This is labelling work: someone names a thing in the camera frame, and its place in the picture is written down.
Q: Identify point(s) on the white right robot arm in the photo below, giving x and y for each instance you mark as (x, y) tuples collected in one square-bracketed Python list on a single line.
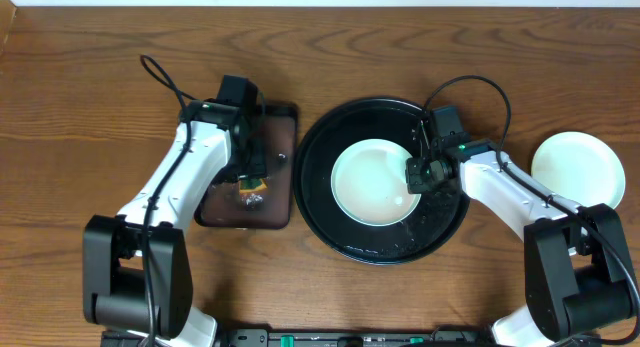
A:
[(578, 271)]

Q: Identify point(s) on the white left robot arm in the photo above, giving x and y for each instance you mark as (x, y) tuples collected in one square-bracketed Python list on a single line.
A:
[(136, 272)]

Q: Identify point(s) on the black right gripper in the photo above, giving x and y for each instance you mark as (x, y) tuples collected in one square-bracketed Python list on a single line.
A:
[(414, 183)]

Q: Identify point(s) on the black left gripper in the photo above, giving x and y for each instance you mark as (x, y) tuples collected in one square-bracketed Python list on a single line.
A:
[(252, 168)]

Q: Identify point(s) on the green and orange sponge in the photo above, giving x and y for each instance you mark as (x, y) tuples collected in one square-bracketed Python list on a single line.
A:
[(252, 186)]

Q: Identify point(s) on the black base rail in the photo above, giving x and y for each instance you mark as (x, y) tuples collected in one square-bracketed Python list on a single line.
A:
[(446, 336)]

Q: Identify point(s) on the mint green plate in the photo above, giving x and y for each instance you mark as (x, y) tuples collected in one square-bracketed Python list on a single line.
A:
[(369, 184), (580, 167)]

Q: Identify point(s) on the mint green plate front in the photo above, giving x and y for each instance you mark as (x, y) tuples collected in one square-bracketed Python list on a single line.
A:
[(369, 184)]

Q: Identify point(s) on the rectangular black water tray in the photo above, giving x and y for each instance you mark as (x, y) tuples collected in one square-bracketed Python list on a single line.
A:
[(222, 206)]

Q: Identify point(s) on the round black tray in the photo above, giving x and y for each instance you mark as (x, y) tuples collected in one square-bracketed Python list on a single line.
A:
[(436, 218)]

